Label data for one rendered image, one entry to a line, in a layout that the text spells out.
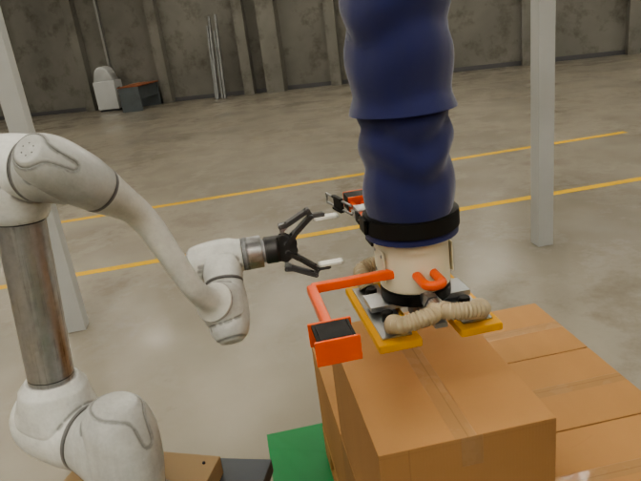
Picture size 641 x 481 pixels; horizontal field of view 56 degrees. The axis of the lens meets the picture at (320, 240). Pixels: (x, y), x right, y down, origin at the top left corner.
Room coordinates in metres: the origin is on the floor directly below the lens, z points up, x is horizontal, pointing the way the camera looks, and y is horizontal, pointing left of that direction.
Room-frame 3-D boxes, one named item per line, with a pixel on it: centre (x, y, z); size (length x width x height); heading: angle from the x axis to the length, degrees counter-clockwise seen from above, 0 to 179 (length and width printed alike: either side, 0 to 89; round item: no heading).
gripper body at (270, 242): (1.56, 0.11, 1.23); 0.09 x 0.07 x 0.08; 97
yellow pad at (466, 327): (1.36, -0.31, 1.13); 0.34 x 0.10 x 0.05; 8
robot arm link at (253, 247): (1.55, 0.18, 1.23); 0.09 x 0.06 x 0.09; 7
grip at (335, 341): (1.01, 0.00, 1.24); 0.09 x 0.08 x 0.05; 98
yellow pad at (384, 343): (1.33, -0.12, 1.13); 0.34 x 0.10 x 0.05; 8
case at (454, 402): (1.35, -0.22, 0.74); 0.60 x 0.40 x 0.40; 7
